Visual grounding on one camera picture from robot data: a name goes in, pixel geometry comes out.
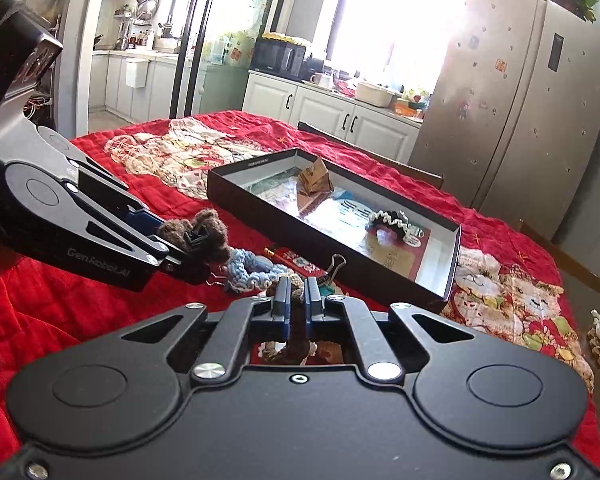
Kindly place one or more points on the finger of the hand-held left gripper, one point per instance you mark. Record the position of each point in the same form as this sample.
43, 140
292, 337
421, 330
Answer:
145, 219
180, 261

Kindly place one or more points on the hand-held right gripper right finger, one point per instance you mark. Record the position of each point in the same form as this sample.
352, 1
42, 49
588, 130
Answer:
313, 305

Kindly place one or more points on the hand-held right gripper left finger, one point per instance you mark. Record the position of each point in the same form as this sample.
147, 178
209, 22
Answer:
282, 305

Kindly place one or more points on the brown fuzzy scrunchie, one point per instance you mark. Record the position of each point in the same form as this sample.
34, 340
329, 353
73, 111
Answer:
215, 232

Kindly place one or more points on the blue crochet scrunchie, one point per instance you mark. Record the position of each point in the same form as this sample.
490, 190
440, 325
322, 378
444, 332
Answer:
250, 272

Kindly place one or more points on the red lighter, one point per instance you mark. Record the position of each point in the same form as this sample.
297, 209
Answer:
292, 260

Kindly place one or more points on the shallow black box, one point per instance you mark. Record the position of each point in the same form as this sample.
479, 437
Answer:
280, 225

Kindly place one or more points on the binder clip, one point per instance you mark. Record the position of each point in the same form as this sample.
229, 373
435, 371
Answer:
328, 281

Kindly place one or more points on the white printed sheet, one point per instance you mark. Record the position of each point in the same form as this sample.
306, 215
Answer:
350, 215

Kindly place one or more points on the red printed card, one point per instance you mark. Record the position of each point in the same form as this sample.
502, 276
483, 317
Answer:
405, 260

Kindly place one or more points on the stack of paper notes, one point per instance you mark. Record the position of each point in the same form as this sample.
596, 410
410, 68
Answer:
275, 192

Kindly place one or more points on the brown and white scrunchie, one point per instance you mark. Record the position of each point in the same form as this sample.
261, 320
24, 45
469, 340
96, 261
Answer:
395, 217

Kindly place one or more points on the gold paper ingot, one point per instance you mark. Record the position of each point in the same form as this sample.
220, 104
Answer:
315, 180

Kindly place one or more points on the red printed blanket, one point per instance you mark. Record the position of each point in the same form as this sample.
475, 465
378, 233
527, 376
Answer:
55, 310

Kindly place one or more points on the white kitchen counter cabinets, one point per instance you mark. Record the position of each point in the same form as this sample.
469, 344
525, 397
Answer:
112, 85

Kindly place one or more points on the white hanging bin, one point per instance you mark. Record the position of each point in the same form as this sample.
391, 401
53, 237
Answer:
135, 72

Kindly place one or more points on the white sideboard cabinet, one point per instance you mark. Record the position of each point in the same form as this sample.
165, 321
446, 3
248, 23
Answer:
320, 110

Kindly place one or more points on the black microwave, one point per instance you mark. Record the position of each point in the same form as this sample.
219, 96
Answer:
277, 57

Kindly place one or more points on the white pot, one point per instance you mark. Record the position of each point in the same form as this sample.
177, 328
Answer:
375, 94

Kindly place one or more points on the white mug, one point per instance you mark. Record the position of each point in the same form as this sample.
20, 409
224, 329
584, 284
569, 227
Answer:
321, 80

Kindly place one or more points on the yellow flowers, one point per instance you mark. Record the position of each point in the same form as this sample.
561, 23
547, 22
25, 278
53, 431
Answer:
285, 38

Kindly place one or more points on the silver double-door refrigerator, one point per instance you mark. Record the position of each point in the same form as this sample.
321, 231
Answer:
505, 110

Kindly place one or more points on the black sliding door frame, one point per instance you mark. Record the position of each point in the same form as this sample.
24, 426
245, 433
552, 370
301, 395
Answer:
182, 60

